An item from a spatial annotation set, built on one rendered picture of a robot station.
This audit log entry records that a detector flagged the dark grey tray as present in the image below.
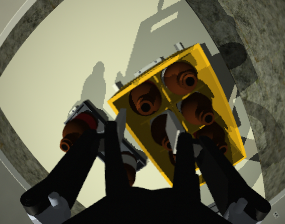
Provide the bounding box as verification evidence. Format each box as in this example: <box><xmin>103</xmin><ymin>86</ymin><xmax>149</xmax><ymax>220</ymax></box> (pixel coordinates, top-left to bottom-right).
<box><xmin>64</xmin><ymin>100</ymin><xmax>147</xmax><ymax>172</ymax></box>

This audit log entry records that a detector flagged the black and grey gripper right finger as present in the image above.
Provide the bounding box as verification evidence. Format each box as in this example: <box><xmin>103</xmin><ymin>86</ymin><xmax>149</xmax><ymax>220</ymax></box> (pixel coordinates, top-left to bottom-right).
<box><xmin>166</xmin><ymin>111</ymin><xmax>271</xmax><ymax>224</ymax></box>

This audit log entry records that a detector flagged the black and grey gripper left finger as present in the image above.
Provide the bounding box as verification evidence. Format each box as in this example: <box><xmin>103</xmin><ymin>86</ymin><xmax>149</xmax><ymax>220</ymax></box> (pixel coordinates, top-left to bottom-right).
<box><xmin>20</xmin><ymin>108</ymin><xmax>139</xmax><ymax>224</ymax></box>

